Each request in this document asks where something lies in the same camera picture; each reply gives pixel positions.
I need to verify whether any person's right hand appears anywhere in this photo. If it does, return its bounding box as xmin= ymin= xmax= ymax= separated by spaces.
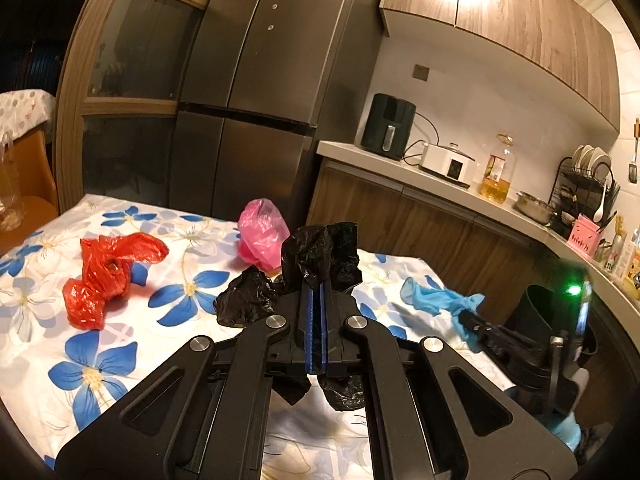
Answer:
xmin=542 ymin=407 xmax=585 ymax=456

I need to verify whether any white electric cooker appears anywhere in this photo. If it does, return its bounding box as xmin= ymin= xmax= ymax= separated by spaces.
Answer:
xmin=419 ymin=142 xmax=477 ymax=186

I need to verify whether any hanging metal spatula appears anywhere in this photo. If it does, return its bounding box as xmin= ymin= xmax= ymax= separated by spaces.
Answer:
xmin=627 ymin=117 xmax=640 ymax=185

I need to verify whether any white patterned cloth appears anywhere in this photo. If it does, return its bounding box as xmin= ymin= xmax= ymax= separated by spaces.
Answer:
xmin=0 ymin=89 xmax=57 ymax=136

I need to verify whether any cooking oil bottle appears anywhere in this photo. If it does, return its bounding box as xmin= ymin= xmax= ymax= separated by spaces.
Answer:
xmin=480 ymin=132 xmax=516 ymax=205

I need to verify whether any red plastic bag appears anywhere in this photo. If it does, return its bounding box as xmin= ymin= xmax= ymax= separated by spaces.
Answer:
xmin=62 ymin=234 xmax=170 ymax=331

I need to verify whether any yellow labelled bottle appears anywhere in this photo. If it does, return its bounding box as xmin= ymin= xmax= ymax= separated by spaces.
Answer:
xmin=612 ymin=227 xmax=640 ymax=288

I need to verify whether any blue plastic bag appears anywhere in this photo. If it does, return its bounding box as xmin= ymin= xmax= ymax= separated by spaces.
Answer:
xmin=401 ymin=276 xmax=487 ymax=352

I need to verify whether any pink plastic basket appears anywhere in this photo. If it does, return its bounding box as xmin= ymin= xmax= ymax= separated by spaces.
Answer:
xmin=567 ymin=214 xmax=606 ymax=257

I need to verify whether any wooden upper cabinet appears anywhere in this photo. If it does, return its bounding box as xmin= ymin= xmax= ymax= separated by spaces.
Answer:
xmin=379 ymin=0 xmax=621 ymax=133

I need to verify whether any white plastic ladle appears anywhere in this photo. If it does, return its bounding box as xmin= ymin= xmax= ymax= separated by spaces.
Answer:
xmin=594 ymin=182 xmax=610 ymax=223

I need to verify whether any row of white plates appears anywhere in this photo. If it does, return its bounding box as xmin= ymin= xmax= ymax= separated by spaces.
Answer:
xmin=571 ymin=144 xmax=613 ymax=176

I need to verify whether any wooden glass panel door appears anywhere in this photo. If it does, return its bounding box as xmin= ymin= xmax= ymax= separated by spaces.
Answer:
xmin=52 ymin=0 xmax=231 ymax=211

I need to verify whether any black air fryer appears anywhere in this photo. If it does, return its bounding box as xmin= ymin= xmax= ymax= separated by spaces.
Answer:
xmin=361 ymin=92 xmax=417 ymax=162

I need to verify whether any light kitchen countertop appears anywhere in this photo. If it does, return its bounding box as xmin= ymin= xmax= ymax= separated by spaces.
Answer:
xmin=317 ymin=140 xmax=640 ymax=321

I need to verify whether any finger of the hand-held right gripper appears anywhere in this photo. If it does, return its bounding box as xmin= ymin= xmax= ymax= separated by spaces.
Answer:
xmin=457 ymin=310 xmax=508 ymax=356

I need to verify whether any steel bowl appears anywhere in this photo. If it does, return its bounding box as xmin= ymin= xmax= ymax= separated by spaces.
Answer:
xmin=515 ymin=191 xmax=558 ymax=226

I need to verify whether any black wire dish rack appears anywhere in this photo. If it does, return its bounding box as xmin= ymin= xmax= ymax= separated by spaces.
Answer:
xmin=554 ymin=145 xmax=621 ymax=238

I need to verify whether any black plastic bag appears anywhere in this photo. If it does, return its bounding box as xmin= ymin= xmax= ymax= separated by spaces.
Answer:
xmin=214 ymin=266 xmax=282 ymax=330
xmin=277 ymin=221 xmax=367 ymax=411

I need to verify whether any black trash bin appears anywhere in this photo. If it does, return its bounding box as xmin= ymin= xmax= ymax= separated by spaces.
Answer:
xmin=502 ymin=284 xmax=598 ymax=396

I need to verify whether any pink plastic bag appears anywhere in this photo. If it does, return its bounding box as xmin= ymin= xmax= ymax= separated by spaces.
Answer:
xmin=237 ymin=199 xmax=292 ymax=270

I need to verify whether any orange chair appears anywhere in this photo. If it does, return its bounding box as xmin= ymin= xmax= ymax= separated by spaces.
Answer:
xmin=0 ymin=125 xmax=60 ymax=256

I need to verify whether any wooden base cabinet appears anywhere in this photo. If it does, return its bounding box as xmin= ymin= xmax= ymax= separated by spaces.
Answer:
xmin=306 ymin=160 xmax=551 ymax=311

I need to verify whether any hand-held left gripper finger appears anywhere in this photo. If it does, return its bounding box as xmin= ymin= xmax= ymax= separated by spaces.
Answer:
xmin=55 ymin=282 xmax=317 ymax=480
xmin=317 ymin=282 xmax=576 ymax=480

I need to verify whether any grey steel refrigerator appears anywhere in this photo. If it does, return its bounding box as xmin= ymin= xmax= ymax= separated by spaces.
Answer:
xmin=165 ymin=0 xmax=386 ymax=233

